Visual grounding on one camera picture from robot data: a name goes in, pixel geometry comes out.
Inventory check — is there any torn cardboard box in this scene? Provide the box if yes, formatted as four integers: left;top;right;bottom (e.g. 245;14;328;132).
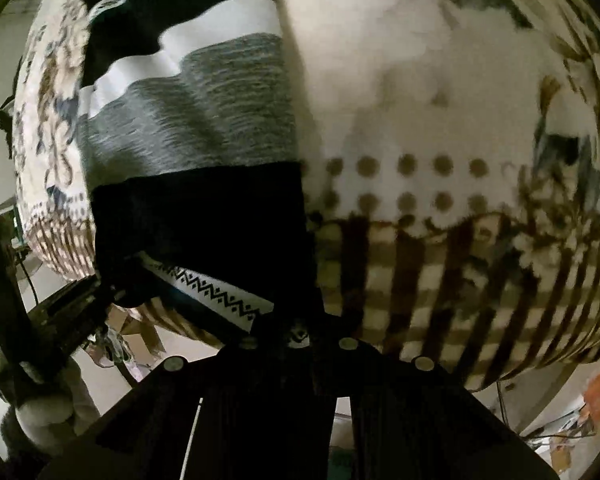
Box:
107;305;163;361

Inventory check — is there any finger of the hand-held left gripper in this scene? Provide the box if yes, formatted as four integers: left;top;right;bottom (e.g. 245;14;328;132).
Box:
34;279;127;338

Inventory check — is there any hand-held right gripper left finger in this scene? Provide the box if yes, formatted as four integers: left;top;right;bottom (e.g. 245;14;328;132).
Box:
37;332;333;480

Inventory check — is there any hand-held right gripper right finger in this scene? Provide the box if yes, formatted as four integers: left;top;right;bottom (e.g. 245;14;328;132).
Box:
305;332;557;480

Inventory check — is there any striped knit sweater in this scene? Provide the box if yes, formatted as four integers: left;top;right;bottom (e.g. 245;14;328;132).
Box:
77;0;321;336

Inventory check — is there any floral bedspread bed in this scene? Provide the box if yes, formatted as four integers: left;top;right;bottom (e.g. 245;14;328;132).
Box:
10;0;600;393

